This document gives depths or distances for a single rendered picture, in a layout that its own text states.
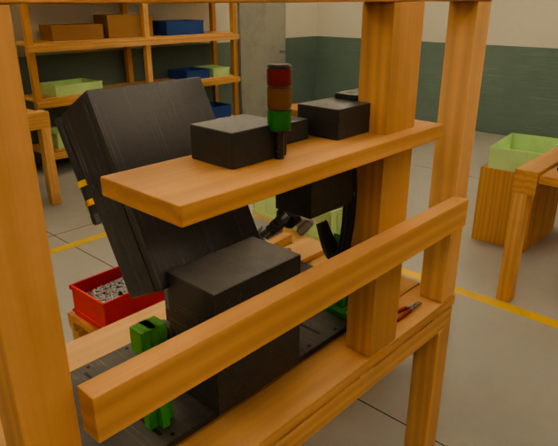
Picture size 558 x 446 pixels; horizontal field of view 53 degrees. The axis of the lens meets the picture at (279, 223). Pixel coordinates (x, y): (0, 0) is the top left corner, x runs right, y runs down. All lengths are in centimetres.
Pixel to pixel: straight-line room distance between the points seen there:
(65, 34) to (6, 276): 619
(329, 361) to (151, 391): 77
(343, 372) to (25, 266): 102
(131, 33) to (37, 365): 661
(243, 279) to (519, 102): 775
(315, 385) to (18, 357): 89
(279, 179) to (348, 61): 916
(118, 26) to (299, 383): 615
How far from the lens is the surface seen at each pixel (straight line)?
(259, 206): 298
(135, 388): 101
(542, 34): 872
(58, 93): 689
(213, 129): 115
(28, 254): 87
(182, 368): 106
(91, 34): 710
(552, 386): 334
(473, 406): 306
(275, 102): 116
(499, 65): 894
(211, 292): 129
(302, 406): 153
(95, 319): 207
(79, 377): 168
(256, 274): 137
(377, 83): 144
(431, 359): 217
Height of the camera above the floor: 185
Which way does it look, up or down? 22 degrees down
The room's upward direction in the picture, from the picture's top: straight up
